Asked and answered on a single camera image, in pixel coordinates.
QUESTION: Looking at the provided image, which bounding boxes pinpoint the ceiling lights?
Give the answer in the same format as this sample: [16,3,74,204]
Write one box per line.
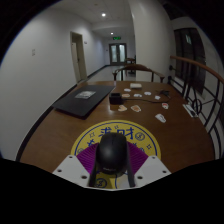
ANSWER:
[100,12,115,36]

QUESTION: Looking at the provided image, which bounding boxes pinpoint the dark glass window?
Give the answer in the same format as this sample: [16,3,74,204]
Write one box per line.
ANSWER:
[173,27,207,95]

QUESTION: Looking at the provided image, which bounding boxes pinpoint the side wall door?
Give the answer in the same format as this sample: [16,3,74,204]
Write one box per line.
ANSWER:
[69,31,89,83]

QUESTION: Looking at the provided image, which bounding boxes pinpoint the black computer mouse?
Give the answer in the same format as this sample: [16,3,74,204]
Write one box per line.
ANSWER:
[95,131,129,175]

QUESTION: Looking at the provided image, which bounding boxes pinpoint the curved wooden armchair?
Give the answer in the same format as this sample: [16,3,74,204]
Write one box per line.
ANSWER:
[111,63,166,84]

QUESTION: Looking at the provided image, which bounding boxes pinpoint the black railing with wooden handrail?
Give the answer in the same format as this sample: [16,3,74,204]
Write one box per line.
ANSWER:
[167,54,224,162]

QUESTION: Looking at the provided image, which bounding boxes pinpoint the orange and white cutout sticker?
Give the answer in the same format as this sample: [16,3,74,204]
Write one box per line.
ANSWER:
[130,104,142,113]

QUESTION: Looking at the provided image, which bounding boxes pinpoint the small white box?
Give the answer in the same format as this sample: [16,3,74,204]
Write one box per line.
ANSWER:
[129,82,143,90]

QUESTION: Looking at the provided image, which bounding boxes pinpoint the dark wooden chair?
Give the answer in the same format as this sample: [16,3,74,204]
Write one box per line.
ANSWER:
[124,56,137,75]

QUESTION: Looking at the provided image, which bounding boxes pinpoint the glass double door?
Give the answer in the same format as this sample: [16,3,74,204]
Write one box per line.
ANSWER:
[108,42,128,66]

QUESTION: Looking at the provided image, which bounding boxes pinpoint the closed black laptop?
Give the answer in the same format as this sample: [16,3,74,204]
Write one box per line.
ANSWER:
[51,83,116,120]

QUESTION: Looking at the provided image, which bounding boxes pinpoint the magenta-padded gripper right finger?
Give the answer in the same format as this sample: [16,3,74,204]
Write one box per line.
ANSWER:
[126,142,172,188]

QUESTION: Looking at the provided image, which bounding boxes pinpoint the beige cutout sticker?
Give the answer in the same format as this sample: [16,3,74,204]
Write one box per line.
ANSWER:
[117,104,129,113]

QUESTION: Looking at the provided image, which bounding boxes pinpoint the small black box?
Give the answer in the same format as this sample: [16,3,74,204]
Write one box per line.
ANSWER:
[109,92,123,106]

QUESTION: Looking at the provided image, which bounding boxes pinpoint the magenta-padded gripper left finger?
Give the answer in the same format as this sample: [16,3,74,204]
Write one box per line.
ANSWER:
[52,142,100,188]

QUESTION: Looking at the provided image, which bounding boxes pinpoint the round yellow mouse pad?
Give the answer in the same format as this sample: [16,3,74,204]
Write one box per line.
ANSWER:
[70,119,162,190]

